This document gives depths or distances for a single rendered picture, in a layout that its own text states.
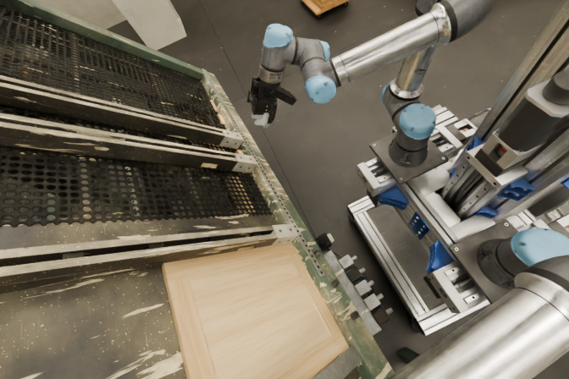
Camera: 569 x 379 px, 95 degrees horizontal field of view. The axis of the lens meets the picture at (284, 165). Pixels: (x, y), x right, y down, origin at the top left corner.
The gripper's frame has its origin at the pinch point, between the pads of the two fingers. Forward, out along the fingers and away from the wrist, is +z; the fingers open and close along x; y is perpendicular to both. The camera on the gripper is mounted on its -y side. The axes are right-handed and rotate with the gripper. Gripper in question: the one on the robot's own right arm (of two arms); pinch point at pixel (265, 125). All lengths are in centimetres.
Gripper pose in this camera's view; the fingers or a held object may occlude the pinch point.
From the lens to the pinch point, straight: 99.1
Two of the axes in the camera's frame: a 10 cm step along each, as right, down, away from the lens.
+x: 3.7, 7.6, -5.4
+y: -9.0, 1.6, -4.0
